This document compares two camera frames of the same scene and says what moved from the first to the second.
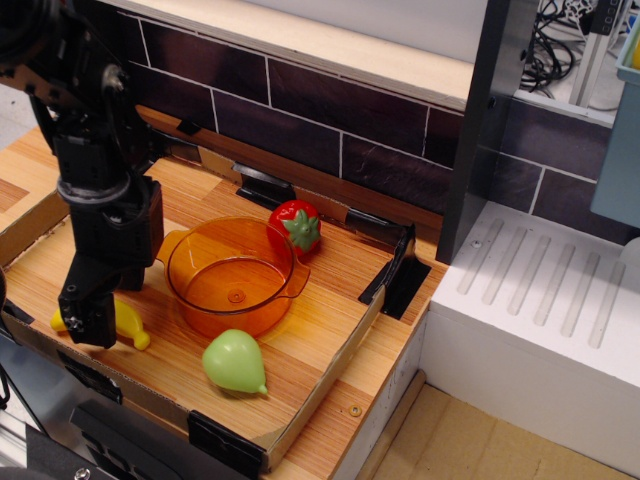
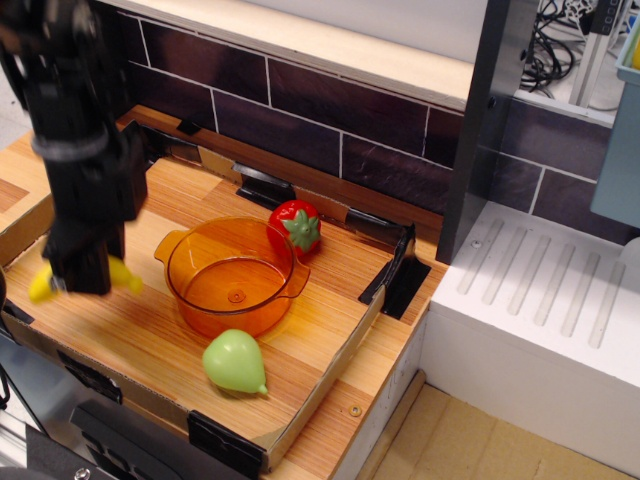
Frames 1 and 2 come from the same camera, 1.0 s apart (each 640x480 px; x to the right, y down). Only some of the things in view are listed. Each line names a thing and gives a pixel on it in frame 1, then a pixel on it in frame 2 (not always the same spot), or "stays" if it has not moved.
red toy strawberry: x=297 y=224 stays
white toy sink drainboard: x=536 y=322 stays
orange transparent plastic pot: x=232 y=273 stays
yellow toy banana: x=125 y=324 -> x=45 y=287
